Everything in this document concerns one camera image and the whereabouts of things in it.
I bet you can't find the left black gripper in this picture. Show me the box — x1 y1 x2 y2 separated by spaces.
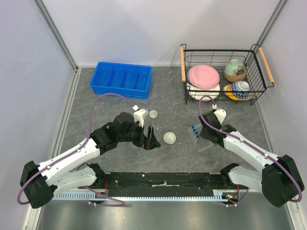
118 120 160 150

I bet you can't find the clear acrylic tube rack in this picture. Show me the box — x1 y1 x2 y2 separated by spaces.
188 124 213 152

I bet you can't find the small white crucible cup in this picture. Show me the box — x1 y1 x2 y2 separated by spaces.
149 110 158 119

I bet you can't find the blue plastic divided bin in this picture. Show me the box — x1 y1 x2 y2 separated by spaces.
89 62 152 99

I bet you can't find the clear glass beaker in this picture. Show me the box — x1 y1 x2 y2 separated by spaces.
154 127 161 135

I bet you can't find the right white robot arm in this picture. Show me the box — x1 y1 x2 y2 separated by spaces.
199 112 305 207

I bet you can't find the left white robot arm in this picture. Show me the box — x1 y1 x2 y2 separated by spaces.
17 111 161 208

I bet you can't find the white evaporating dish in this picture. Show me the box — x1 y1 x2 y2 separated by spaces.
163 132 177 144

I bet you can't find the white bowl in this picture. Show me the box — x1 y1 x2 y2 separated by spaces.
187 83 220 100

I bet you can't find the yellow bowl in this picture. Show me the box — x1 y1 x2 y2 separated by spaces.
223 84 243 101

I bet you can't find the blue patterned bowl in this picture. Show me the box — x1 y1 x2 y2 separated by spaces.
230 80 249 100

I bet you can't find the pink plate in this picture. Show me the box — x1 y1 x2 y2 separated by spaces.
188 65 220 90

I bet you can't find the green brown ceramic bowl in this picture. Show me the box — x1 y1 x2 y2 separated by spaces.
224 59 246 82

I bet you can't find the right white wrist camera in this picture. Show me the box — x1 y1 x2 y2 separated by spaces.
212 104 226 125

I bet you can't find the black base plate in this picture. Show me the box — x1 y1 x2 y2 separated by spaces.
89 172 237 196

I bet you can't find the black wire dish basket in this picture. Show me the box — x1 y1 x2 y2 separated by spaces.
180 44 274 104

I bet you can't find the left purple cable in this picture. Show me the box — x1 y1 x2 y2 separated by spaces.
17 93 139 205

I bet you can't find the purple cable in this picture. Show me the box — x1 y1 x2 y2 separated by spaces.
198 95 303 203
17 93 139 205

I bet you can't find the grey slotted cable duct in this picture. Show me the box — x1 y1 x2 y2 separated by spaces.
52 190 228 202

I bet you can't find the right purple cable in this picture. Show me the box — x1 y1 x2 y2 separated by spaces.
198 95 303 203

